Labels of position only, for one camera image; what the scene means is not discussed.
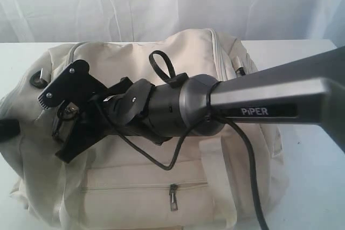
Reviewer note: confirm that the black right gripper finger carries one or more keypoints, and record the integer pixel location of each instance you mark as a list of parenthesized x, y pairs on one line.
[(9, 128)]

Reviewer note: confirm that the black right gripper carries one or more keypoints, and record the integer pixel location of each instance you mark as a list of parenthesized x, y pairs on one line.
[(121, 109)]

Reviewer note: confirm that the beige fabric duffel bag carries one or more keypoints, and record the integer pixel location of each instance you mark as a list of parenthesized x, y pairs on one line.
[(112, 186)]

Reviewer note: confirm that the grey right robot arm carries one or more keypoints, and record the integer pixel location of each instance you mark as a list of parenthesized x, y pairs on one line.
[(307, 91)]

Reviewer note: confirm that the white backdrop curtain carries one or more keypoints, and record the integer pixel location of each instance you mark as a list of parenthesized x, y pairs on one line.
[(153, 20)]

